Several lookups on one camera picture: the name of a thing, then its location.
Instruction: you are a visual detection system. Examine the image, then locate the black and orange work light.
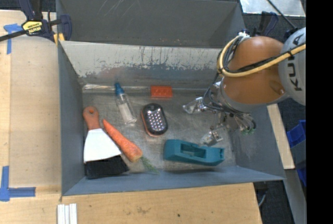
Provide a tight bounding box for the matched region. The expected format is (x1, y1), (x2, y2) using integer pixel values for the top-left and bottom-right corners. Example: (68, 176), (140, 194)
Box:
(140, 103), (169, 138)

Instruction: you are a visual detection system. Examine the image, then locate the red-orange toy brick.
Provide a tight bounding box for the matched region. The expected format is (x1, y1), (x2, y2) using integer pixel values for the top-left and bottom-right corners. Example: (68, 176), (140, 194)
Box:
(150, 85), (173, 99)

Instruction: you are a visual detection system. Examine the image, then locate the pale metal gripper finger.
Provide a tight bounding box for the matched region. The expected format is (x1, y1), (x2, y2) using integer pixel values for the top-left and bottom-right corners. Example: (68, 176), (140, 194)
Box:
(199, 130), (224, 147)
(182, 96), (209, 115)

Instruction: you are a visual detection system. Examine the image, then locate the orange-handled white and black brush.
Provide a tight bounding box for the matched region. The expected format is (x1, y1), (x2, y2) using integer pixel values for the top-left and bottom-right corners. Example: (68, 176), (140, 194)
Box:
(82, 106), (130, 180)

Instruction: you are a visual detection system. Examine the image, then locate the orange carrot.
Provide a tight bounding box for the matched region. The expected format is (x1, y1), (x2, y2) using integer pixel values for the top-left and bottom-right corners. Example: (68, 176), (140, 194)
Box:
(102, 118), (160, 175)

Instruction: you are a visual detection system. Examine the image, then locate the grey metal bin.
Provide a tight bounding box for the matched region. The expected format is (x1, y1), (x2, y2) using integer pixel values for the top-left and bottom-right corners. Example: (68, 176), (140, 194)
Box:
(55, 0), (287, 196)

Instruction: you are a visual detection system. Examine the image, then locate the teal tape dispenser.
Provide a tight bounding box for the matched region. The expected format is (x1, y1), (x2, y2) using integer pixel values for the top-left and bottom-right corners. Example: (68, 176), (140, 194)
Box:
(162, 139), (226, 166)

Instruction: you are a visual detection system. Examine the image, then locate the clear spray bottle blue cap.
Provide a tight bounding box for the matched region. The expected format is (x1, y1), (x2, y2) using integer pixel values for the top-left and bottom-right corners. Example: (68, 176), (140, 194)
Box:
(114, 82), (138, 126)

